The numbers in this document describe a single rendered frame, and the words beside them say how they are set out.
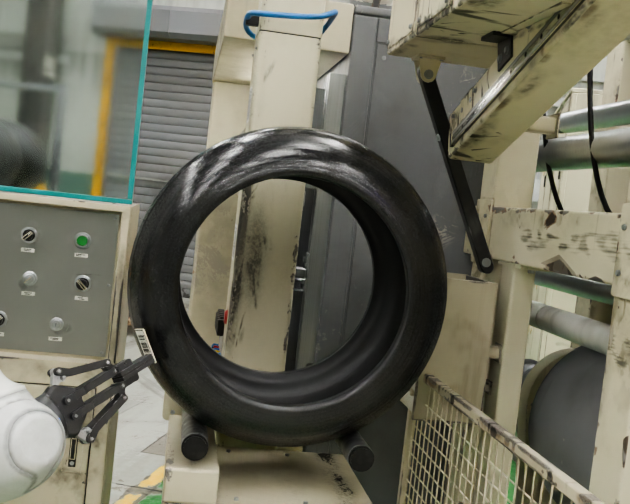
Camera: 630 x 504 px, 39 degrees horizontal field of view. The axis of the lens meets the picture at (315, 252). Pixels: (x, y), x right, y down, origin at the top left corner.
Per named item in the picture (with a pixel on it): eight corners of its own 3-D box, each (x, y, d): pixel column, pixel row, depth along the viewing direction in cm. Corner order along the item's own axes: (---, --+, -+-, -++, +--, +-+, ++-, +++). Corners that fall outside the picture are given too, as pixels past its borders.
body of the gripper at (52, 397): (5, 407, 129) (55, 378, 136) (30, 458, 130) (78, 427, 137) (31, 401, 124) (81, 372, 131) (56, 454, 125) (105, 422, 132)
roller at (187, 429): (189, 383, 178) (208, 394, 179) (177, 402, 178) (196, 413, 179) (190, 429, 144) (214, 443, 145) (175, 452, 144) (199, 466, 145)
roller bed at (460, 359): (390, 397, 200) (405, 268, 199) (452, 402, 202) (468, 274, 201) (412, 420, 181) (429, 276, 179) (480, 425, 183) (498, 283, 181)
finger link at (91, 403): (70, 412, 130) (74, 421, 130) (126, 379, 139) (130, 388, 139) (56, 415, 133) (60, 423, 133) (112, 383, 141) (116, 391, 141)
